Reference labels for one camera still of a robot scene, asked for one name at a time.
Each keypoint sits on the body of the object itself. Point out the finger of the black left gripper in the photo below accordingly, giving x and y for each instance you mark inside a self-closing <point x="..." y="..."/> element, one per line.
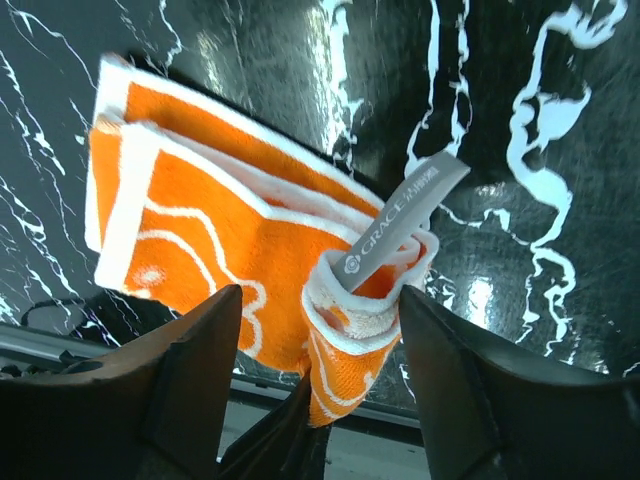
<point x="281" y="446"/>

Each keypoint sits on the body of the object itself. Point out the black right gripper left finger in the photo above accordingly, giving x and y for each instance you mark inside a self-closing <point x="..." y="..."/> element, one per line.
<point x="163" y="394"/>

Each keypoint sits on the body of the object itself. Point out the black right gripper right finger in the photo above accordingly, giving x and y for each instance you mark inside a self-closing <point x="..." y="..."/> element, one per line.
<point x="490" y="409"/>

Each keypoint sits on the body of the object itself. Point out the orange and white towel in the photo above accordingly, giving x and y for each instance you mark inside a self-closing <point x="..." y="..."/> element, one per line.
<point x="185" y="195"/>

